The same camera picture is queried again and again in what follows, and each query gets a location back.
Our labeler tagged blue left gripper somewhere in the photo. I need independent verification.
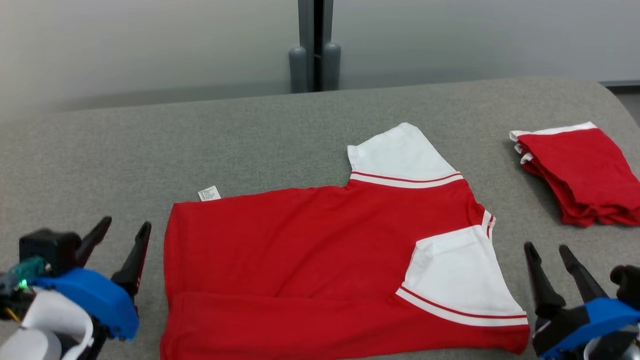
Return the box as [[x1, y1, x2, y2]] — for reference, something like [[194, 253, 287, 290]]
[[30, 216, 152, 342]]

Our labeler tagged grey cylinder post foot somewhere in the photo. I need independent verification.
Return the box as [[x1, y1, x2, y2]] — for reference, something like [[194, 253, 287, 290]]
[[322, 42, 342, 92], [288, 46, 309, 94]]

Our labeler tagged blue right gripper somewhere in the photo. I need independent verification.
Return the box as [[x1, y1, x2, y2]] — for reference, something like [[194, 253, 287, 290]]
[[523, 241, 640, 360]]

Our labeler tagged grey wall post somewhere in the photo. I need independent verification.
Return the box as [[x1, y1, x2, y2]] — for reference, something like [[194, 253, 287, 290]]
[[297, 0, 335, 93]]

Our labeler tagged red shirt with white sleeves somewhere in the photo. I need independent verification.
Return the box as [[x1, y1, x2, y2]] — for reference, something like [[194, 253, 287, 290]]
[[160, 121, 531, 360]]

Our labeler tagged folded red white garment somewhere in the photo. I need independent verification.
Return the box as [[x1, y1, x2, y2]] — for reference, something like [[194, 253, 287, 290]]
[[509, 121, 640, 228]]

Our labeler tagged grey fabric table cover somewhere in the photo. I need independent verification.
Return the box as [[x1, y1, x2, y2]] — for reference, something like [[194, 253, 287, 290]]
[[0, 76, 640, 360]]

